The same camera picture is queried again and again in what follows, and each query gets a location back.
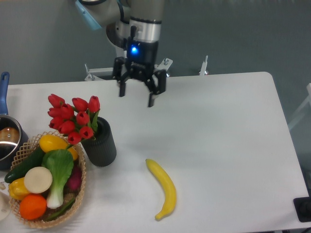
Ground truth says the green cucumber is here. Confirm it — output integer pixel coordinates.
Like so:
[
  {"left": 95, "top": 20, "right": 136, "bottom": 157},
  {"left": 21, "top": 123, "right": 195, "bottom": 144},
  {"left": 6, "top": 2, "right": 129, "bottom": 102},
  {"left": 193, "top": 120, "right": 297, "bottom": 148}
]
[{"left": 4, "top": 147, "right": 45, "bottom": 183}]

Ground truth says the black device at table edge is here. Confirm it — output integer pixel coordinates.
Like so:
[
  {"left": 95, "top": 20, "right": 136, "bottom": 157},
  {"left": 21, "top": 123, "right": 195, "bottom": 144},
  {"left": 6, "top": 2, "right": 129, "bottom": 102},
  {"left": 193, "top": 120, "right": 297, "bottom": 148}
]
[{"left": 293, "top": 197, "right": 311, "bottom": 222}]

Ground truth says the white clamp bracket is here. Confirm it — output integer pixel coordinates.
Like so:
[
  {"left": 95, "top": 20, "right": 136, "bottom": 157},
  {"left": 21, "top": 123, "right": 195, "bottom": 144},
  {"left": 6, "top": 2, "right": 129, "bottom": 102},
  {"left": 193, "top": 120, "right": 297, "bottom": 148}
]
[{"left": 199, "top": 55, "right": 209, "bottom": 76}]

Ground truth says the yellow bell pepper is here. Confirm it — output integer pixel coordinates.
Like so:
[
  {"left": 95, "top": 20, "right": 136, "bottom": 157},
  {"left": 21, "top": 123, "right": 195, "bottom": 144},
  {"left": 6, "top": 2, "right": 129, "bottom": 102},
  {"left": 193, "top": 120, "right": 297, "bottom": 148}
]
[{"left": 8, "top": 177, "right": 30, "bottom": 200}]

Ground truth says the green bok choy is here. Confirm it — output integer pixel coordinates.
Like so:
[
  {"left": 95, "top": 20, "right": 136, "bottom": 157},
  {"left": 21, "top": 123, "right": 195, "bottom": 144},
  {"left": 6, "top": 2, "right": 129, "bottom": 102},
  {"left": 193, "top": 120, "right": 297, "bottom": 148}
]
[{"left": 42, "top": 149, "right": 74, "bottom": 209}]

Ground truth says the red tulip bouquet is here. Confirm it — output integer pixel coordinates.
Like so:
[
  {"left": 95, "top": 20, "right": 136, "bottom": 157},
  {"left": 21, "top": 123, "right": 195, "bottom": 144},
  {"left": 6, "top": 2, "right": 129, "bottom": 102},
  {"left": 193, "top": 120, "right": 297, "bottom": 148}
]
[{"left": 48, "top": 94, "right": 101, "bottom": 149}]

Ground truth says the white round radish slice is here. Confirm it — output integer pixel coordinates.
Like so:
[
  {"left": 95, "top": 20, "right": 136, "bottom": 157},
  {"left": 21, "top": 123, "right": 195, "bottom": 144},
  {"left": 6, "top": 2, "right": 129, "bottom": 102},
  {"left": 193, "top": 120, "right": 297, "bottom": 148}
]
[{"left": 24, "top": 166, "right": 52, "bottom": 194}]

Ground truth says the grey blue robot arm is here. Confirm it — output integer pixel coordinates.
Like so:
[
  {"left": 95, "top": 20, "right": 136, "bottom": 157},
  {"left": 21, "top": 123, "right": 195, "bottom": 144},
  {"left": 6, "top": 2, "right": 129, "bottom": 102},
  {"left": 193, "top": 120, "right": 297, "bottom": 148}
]
[{"left": 75, "top": 0, "right": 167, "bottom": 107}]

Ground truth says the woven wicker basket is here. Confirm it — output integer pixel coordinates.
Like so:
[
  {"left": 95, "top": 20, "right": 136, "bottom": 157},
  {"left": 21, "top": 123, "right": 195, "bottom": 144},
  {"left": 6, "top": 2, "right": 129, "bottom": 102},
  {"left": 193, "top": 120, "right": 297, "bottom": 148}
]
[{"left": 9, "top": 131, "right": 86, "bottom": 229}]

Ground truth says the green chili pepper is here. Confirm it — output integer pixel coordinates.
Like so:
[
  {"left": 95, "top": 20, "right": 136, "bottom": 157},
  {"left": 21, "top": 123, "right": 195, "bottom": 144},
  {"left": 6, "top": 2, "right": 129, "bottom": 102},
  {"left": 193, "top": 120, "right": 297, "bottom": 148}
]
[{"left": 44, "top": 198, "right": 75, "bottom": 221}]

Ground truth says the blue handled saucepan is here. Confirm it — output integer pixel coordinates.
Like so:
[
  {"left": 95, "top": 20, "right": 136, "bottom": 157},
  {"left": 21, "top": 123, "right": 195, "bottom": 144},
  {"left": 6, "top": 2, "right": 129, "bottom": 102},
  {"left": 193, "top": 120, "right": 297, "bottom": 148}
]
[{"left": 0, "top": 71, "right": 28, "bottom": 170}]

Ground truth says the purple sweet potato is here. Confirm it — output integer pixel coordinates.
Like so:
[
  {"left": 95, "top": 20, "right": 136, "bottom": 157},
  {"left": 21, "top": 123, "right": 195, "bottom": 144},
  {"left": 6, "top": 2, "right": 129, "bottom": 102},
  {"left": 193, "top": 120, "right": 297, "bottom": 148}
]
[{"left": 66, "top": 166, "right": 82, "bottom": 190}]

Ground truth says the yellow squash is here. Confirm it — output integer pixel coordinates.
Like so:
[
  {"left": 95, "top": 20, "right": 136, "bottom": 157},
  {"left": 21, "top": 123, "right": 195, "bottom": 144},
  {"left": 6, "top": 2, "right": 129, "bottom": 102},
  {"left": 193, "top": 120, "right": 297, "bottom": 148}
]
[{"left": 39, "top": 134, "right": 78, "bottom": 161}]

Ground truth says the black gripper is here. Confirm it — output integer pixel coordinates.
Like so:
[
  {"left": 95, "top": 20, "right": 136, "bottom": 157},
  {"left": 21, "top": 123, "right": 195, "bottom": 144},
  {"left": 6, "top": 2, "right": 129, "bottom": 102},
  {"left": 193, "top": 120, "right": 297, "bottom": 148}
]
[{"left": 112, "top": 40, "right": 167, "bottom": 107}]

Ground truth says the orange fruit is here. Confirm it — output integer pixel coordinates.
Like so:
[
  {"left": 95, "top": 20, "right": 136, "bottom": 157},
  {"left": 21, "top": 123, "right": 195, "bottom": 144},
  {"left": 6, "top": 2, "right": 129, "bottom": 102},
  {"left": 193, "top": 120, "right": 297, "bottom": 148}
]
[{"left": 19, "top": 194, "right": 47, "bottom": 220}]

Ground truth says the yellow banana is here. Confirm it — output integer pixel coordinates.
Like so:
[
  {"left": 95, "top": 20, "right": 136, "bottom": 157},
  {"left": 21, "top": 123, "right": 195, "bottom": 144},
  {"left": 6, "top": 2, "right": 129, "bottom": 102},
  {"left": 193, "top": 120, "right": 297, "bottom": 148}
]
[{"left": 145, "top": 159, "right": 177, "bottom": 221}]

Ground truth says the white frame at right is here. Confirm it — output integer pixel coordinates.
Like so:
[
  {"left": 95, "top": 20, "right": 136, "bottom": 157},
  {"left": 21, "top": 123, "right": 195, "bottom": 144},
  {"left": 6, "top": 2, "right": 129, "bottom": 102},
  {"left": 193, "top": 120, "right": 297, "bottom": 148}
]
[{"left": 288, "top": 83, "right": 311, "bottom": 131}]

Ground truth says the dark grey ribbed vase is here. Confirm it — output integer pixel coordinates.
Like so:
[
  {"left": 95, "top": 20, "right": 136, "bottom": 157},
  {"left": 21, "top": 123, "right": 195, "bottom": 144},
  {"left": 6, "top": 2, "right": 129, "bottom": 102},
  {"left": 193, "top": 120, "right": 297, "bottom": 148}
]
[{"left": 82, "top": 117, "right": 117, "bottom": 167}]

